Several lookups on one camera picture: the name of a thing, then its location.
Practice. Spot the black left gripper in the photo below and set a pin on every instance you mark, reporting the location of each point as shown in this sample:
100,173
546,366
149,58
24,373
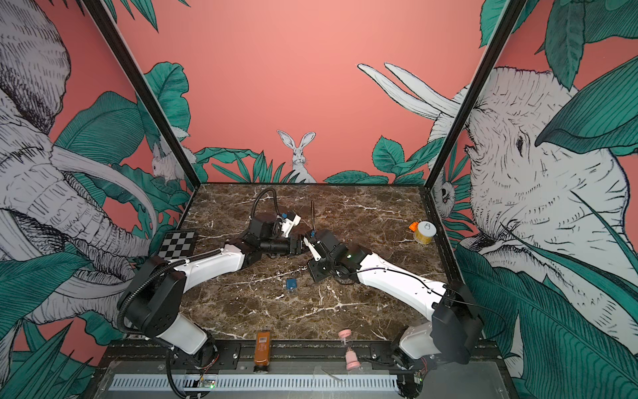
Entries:
299,245

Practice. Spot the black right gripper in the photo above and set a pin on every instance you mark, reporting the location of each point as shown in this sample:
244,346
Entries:
315,271

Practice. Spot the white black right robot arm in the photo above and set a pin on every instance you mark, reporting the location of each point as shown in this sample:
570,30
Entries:
453,323

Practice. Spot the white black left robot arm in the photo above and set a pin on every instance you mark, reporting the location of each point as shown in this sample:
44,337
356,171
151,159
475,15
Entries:
150,305

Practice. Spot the pink hourglass timer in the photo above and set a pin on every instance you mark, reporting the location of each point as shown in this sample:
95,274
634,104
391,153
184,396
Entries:
352,362

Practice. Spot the orange rectangular device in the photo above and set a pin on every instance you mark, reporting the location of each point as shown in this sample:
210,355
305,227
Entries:
262,351

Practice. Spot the black white checkerboard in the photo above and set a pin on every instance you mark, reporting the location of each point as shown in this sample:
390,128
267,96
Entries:
178,244

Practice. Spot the white ventilated strip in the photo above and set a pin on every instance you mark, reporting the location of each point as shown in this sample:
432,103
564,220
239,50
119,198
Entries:
253,383

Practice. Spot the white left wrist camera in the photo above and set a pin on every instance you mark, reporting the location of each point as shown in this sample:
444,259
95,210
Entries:
288,222

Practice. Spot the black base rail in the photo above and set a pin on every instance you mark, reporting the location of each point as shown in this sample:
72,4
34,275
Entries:
236,355

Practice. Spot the black corner frame post right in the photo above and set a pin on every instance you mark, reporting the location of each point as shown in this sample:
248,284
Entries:
500,36

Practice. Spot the black corner frame post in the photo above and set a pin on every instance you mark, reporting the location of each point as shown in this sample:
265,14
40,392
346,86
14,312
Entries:
108,29
500,36

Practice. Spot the black corner frame post left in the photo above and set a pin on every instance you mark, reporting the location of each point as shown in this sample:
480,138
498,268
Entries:
108,29

